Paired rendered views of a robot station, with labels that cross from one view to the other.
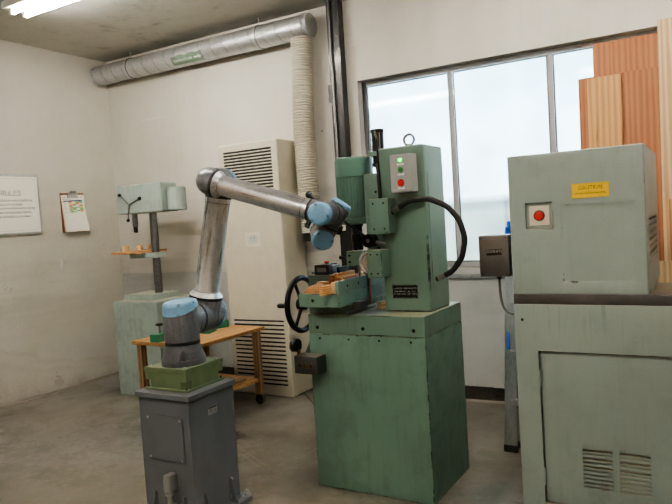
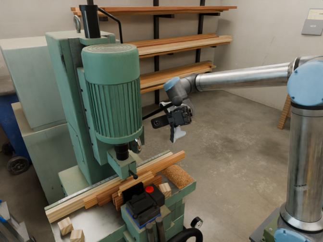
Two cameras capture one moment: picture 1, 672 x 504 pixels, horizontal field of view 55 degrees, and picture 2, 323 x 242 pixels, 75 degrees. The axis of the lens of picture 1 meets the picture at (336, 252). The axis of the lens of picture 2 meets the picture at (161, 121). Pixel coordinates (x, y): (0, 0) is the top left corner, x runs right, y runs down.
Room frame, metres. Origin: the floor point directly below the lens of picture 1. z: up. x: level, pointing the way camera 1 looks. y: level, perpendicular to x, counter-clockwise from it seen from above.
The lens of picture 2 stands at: (3.59, 0.30, 1.62)
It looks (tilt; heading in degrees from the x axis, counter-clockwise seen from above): 29 degrees down; 202
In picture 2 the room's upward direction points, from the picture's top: straight up
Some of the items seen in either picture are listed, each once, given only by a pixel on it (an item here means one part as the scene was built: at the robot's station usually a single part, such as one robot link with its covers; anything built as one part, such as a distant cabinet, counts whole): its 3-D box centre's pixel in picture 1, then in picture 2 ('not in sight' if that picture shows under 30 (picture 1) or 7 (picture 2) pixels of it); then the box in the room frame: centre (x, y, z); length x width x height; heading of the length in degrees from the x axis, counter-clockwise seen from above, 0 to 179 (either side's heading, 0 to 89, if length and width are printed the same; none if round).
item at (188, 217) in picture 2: (309, 363); (186, 222); (2.87, 0.15, 0.58); 0.12 x 0.08 x 0.08; 59
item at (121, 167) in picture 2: (362, 259); (121, 162); (3.01, -0.12, 1.03); 0.14 x 0.07 x 0.09; 59
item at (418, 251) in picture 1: (414, 228); (92, 112); (2.87, -0.36, 1.16); 0.22 x 0.22 x 0.72; 59
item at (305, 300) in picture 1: (343, 291); (135, 209); (3.09, -0.02, 0.87); 0.61 x 0.30 x 0.06; 149
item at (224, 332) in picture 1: (201, 364); not in sight; (4.20, 0.93, 0.32); 0.66 x 0.57 x 0.64; 148
